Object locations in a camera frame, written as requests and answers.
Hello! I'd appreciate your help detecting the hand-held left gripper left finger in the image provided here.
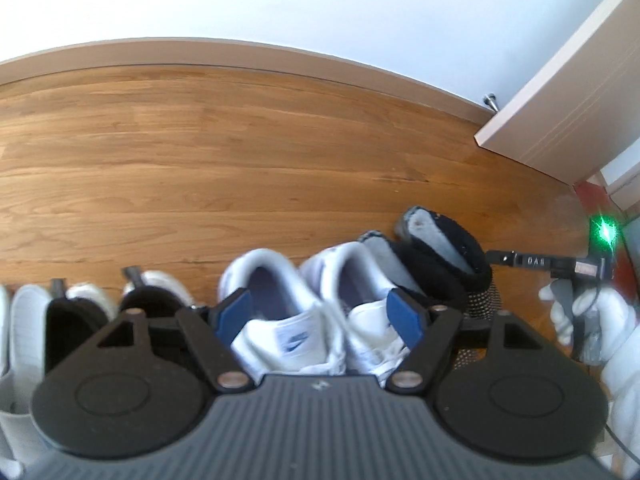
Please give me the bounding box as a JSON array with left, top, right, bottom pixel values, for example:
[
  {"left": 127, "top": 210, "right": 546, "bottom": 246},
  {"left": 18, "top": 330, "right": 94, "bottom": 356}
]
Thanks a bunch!
[{"left": 95, "top": 287, "right": 252, "bottom": 394}]

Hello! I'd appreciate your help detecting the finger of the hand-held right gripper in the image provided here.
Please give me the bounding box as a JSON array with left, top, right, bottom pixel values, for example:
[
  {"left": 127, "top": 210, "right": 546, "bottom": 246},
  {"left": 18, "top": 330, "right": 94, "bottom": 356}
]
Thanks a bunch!
[{"left": 485, "top": 250, "right": 520, "bottom": 272}]

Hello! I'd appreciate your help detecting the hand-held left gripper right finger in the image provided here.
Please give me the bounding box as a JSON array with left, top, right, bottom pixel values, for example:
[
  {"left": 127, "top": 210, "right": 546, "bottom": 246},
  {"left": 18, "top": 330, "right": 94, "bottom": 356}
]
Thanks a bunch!
[{"left": 387, "top": 287, "right": 540, "bottom": 394}]

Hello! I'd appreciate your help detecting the white sneaker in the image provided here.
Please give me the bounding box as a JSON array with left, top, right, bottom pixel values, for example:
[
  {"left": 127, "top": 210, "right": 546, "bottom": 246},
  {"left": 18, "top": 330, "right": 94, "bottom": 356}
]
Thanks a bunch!
[
  {"left": 219, "top": 248, "right": 347, "bottom": 377},
  {"left": 299, "top": 241, "right": 427, "bottom": 387}
]

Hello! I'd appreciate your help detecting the person's right forearm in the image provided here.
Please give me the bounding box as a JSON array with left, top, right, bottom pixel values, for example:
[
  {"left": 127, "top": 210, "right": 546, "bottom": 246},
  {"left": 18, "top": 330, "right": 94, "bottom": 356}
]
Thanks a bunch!
[{"left": 599, "top": 332, "right": 640, "bottom": 480}]

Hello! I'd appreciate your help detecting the person's right hand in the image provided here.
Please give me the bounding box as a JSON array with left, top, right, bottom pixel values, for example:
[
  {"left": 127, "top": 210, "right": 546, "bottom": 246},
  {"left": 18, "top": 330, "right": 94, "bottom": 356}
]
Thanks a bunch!
[{"left": 539, "top": 280, "right": 638, "bottom": 367}]

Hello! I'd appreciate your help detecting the black sneaker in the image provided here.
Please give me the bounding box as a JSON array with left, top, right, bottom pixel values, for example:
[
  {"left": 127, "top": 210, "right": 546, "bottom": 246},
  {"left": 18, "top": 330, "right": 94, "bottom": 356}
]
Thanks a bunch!
[
  {"left": 46, "top": 278, "right": 117, "bottom": 377},
  {"left": 120, "top": 266, "right": 199, "bottom": 321}
]

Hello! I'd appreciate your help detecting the beige door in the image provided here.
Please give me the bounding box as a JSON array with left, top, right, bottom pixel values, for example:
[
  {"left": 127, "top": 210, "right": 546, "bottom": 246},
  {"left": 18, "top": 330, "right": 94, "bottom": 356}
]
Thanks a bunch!
[{"left": 474, "top": 0, "right": 640, "bottom": 187}]

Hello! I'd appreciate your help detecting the black cable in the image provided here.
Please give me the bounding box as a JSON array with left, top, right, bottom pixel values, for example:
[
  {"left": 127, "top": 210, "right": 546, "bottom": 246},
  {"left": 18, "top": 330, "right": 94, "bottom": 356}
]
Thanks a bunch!
[{"left": 605, "top": 422, "right": 640, "bottom": 463}]

